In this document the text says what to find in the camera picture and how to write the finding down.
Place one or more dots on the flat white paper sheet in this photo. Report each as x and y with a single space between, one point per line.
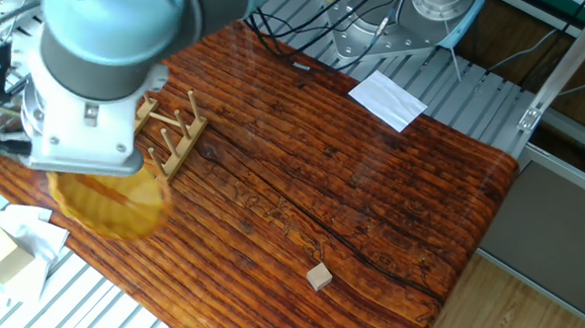
388 100

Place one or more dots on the aluminium frame post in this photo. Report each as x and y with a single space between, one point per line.
565 63

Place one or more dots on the large wooden block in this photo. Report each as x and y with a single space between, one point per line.
5 260

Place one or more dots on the silver wrist sensor flange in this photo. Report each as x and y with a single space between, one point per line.
32 113

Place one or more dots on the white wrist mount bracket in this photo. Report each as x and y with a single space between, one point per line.
74 144

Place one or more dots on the wooden dish rack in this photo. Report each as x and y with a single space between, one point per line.
185 144

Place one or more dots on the grey flat panel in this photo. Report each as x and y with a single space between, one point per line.
558 236

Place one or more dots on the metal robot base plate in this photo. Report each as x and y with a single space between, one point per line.
361 44

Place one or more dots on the small wooden cube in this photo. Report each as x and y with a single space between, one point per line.
319 276

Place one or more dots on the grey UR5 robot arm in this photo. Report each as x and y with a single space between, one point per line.
118 23

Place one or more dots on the yellow wicker basket dish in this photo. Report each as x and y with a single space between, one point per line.
111 206

